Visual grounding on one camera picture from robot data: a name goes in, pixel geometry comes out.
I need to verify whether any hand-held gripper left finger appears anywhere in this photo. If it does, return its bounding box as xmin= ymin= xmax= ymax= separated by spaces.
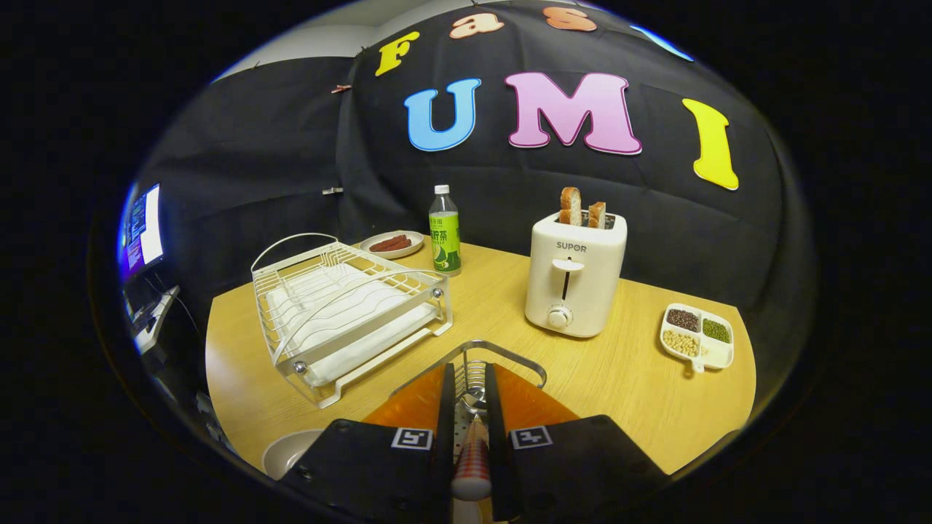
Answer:
xmin=280 ymin=362 xmax=457 ymax=521

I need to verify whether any computer monitor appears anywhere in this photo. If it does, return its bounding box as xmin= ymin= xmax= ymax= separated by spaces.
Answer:
xmin=116 ymin=182 xmax=165 ymax=281

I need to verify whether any white wire dish rack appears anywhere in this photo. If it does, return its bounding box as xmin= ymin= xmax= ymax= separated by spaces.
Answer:
xmin=250 ymin=233 xmax=454 ymax=409

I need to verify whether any beige round plate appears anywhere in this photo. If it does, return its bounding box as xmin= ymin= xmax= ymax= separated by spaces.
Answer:
xmin=261 ymin=429 xmax=325 ymax=481

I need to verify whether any white toaster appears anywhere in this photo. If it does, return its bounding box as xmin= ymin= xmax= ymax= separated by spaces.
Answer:
xmin=524 ymin=210 xmax=628 ymax=338

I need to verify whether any small plate with meat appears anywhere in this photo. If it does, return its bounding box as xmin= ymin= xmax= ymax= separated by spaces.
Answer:
xmin=359 ymin=230 xmax=425 ymax=260

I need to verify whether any white divided dish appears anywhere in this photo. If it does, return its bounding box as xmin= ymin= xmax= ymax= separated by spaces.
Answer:
xmin=660 ymin=303 xmax=735 ymax=373

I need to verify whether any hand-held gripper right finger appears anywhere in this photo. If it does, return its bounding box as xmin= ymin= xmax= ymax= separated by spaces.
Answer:
xmin=484 ymin=362 xmax=667 ymax=522

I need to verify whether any black backdrop cloth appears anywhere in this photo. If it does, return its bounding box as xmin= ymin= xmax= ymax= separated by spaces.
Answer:
xmin=135 ymin=0 xmax=813 ymax=350

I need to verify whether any green label tea bottle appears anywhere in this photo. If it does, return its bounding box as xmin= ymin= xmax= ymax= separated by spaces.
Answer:
xmin=428 ymin=184 xmax=462 ymax=277

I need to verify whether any pile of yellow soybeans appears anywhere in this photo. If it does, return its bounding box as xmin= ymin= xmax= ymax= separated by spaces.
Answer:
xmin=663 ymin=330 xmax=700 ymax=357

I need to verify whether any spoon with red checkered handle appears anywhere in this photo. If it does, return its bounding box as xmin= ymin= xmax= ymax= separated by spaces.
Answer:
xmin=451 ymin=389 xmax=493 ymax=503

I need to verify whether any metal wire basket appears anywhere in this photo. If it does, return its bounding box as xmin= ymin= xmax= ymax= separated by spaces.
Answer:
xmin=391 ymin=340 xmax=548 ymax=467

